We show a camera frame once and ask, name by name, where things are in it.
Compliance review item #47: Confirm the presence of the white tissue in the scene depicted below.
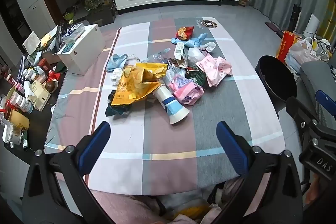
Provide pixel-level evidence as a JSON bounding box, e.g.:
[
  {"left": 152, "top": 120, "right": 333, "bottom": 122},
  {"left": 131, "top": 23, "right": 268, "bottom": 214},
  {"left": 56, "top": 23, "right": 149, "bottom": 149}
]
[{"left": 110, "top": 68, "right": 124, "bottom": 81}]

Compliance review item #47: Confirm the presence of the pink plastic bag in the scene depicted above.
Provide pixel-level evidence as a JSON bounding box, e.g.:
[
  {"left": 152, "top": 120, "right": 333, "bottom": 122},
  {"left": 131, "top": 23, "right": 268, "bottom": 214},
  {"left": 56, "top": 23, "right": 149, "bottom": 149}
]
[
  {"left": 196, "top": 53, "right": 233, "bottom": 87},
  {"left": 168, "top": 74, "right": 205, "bottom": 106}
]

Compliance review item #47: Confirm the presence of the red gold snack packet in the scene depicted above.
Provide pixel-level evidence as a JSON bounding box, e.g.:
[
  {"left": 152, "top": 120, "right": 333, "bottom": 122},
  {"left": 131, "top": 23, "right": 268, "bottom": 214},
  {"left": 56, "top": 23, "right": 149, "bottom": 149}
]
[{"left": 175, "top": 26, "right": 195, "bottom": 41}]

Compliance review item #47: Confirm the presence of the black round bin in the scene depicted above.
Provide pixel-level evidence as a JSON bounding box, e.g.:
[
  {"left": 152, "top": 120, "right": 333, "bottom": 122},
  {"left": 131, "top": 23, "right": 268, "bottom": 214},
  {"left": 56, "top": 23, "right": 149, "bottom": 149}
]
[{"left": 255, "top": 55, "right": 298, "bottom": 102}]

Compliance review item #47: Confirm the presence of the leafy plant in black planter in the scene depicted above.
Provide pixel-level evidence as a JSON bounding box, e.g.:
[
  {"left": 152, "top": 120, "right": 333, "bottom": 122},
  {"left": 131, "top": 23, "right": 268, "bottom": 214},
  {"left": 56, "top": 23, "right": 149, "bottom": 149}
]
[{"left": 84, "top": 0, "right": 116, "bottom": 25}]

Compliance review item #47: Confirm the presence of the yellow patterned curtain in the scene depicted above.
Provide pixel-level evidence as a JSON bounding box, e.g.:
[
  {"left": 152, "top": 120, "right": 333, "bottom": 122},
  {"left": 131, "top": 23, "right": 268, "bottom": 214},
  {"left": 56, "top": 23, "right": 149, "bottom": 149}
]
[{"left": 322, "top": 0, "right": 336, "bottom": 46}]

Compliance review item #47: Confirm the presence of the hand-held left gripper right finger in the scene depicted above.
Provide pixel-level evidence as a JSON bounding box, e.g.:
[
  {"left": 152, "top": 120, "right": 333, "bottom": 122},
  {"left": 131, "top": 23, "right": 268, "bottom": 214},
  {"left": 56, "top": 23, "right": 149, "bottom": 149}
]
[{"left": 216, "top": 121, "right": 306, "bottom": 224}]

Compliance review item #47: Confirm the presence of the grey sofa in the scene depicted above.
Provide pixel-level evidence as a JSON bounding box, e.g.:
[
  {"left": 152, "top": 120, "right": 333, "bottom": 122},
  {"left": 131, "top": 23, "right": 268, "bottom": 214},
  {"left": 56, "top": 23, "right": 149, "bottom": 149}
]
[{"left": 299, "top": 60, "right": 336, "bottom": 125}]

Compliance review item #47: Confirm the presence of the dark floor mat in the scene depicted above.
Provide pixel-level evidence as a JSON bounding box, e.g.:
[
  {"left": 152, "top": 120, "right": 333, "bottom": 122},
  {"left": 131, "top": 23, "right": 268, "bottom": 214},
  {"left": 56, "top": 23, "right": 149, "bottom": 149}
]
[{"left": 265, "top": 21, "right": 281, "bottom": 32}]

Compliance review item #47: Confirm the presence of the yellow paper cup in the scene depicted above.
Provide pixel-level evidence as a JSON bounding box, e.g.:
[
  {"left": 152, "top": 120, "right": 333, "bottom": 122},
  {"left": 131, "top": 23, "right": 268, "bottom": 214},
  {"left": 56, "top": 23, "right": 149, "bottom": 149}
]
[{"left": 5, "top": 109, "right": 30, "bottom": 130}]

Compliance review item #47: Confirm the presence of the blue tissue pack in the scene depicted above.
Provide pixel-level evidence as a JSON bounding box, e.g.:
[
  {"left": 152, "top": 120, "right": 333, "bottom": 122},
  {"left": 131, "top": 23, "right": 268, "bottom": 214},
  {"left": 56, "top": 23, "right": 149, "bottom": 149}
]
[{"left": 63, "top": 25, "right": 86, "bottom": 43}]

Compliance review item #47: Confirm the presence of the patterned cloth pile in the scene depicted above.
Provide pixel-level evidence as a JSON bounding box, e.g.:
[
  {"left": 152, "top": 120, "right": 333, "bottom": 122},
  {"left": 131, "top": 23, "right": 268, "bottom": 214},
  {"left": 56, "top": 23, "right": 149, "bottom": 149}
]
[{"left": 314, "top": 39, "right": 332, "bottom": 62}]

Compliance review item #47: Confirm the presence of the dark green packet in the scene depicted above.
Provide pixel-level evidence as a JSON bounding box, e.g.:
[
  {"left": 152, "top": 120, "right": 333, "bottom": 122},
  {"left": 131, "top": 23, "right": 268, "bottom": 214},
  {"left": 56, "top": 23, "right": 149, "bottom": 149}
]
[{"left": 186, "top": 67, "right": 208, "bottom": 86}]

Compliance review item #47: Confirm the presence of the dark teal packet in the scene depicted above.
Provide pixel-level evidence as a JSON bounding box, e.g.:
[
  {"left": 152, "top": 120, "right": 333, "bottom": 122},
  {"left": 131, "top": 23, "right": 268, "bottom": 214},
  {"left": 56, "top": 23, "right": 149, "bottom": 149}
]
[{"left": 105, "top": 103, "right": 132, "bottom": 117}]

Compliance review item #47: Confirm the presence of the white storage box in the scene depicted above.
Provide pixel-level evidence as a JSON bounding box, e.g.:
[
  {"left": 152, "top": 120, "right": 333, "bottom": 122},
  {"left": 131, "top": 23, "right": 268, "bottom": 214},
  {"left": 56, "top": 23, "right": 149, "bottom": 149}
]
[{"left": 57, "top": 24, "right": 106, "bottom": 75}]

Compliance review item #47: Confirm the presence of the large white plastic bag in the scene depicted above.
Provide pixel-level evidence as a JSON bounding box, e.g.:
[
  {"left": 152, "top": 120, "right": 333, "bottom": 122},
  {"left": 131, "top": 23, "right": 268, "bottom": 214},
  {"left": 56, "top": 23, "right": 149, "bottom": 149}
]
[{"left": 285, "top": 37, "right": 315, "bottom": 73}]

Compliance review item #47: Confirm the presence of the white blue paper cup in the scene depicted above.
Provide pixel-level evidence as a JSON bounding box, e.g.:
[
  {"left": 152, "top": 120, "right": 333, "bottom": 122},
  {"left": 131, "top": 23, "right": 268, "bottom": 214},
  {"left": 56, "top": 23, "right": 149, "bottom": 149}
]
[{"left": 154, "top": 84, "right": 190, "bottom": 125}]

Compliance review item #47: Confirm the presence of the red shopping bag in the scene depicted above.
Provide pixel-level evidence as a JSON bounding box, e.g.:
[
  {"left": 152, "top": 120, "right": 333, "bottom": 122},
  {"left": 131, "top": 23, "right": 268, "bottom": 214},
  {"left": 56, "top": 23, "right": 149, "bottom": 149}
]
[{"left": 276, "top": 30, "right": 302, "bottom": 63}]

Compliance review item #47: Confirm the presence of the yellow chip bag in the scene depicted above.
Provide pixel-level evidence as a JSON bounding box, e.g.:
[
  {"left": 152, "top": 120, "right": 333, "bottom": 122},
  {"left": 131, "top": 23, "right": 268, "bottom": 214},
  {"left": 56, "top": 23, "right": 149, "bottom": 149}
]
[{"left": 110, "top": 63, "right": 168, "bottom": 106}]

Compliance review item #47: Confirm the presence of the beige carton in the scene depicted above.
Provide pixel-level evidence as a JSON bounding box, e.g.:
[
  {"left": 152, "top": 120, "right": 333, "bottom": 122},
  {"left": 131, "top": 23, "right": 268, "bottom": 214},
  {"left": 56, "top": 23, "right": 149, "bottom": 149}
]
[{"left": 29, "top": 81, "right": 51, "bottom": 111}]

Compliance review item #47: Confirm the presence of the white printed box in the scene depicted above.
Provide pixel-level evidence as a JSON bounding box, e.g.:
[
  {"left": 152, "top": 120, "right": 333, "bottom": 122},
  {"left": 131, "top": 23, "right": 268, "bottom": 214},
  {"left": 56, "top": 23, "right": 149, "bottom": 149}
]
[{"left": 174, "top": 42, "right": 185, "bottom": 60}]

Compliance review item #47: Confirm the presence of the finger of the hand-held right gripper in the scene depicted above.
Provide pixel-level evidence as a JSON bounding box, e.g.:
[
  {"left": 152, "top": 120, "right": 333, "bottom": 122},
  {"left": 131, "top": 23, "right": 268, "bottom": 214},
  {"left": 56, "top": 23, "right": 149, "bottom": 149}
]
[
  {"left": 316, "top": 90, "right": 336, "bottom": 119},
  {"left": 286, "top": 96, "right": 336, "bottom": 140}
]

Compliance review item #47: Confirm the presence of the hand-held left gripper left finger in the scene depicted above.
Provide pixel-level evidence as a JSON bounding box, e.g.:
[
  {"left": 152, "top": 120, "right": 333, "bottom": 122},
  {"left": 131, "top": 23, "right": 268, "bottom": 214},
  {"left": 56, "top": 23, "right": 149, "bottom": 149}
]
[{"left": 22, "top": 121, "right": 113, "bottom": 224}]

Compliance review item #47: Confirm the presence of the blue face mask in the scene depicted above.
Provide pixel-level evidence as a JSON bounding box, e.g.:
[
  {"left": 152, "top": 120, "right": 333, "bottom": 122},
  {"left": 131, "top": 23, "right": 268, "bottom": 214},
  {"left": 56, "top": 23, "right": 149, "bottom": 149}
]
[
  {"left": 171, "top": 33, "right": 208, "bottom": 48},
  {"left": 106, "top": 54, "right": 129, "bottom": 73}
]

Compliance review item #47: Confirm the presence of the white pill bottle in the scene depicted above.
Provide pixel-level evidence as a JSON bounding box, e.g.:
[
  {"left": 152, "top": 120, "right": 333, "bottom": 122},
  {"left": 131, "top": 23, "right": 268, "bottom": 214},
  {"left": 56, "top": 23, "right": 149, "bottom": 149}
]
[{"left": 10, "top": 94, "right": 34, "bottom": 113}]

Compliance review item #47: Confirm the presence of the upright vacuum cleaner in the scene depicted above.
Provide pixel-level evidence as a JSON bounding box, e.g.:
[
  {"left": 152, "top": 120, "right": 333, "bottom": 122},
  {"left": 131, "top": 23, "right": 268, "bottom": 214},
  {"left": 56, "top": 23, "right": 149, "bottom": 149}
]
[{"left": 293, "top": 0, "right": 305, "bottom": 33}]

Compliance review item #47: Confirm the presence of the white air purifier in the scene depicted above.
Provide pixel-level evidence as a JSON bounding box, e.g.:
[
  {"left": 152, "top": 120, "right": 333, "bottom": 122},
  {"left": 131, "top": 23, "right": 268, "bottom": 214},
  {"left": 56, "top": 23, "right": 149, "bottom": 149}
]
[{"left": 304, "top": 13, "right": 320, "bottom": 35}]

